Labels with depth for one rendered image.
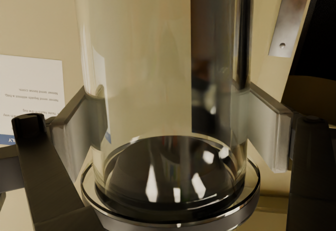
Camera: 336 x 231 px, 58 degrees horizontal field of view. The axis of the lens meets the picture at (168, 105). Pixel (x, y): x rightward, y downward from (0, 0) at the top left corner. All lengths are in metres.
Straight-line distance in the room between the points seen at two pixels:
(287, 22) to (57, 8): 0.58
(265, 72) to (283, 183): 0.15
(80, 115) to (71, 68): 0.65
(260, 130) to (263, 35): 0.18
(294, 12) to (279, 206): 0.22
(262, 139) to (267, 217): 0.24
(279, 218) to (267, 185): 0.04
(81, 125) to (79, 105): 0.01
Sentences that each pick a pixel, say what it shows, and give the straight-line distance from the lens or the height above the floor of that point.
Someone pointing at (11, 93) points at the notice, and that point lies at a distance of 0.90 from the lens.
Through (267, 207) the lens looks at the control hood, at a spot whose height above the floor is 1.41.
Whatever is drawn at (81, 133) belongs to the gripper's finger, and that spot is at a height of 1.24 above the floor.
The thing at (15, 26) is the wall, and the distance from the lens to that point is 0.83.
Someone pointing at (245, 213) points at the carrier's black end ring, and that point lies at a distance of 0.17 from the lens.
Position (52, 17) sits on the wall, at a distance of 0.79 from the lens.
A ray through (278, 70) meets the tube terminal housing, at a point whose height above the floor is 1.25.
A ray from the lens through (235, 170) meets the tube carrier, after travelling 0.16.
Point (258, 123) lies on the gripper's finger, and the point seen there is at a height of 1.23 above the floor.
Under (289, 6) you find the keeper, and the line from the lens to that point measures 0.31.
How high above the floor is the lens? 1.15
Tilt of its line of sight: 27 degrees up
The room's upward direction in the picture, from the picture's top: 174 degrees counter-clockwise
